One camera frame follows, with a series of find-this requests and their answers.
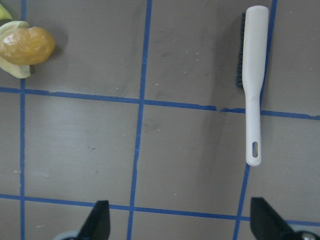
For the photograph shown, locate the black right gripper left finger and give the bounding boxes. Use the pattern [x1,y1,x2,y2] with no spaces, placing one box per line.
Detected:
[77,200,111,240]

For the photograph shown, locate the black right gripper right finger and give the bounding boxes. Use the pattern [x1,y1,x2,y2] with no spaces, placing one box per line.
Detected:
[250,197,302,240]

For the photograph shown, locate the white hand brush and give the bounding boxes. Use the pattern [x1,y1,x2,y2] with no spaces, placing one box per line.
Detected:
[236,5,269,167]

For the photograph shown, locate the brown bread roll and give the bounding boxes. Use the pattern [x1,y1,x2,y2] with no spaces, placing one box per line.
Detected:
[0,27,56,66]

